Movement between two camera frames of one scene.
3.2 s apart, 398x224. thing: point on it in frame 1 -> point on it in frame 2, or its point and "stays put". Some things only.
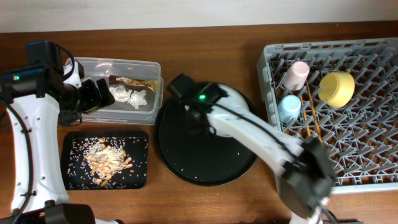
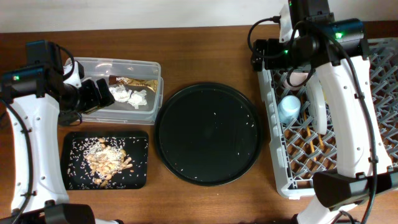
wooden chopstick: x=305 y=116 stays put
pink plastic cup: x=296 y=75 stays put
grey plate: x=231 y=116 -> x=316 y=101
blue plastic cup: x=289 y=107 stays put
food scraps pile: x=105 y=160 stays put
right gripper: x=201 y=127 -> x=272 y=48
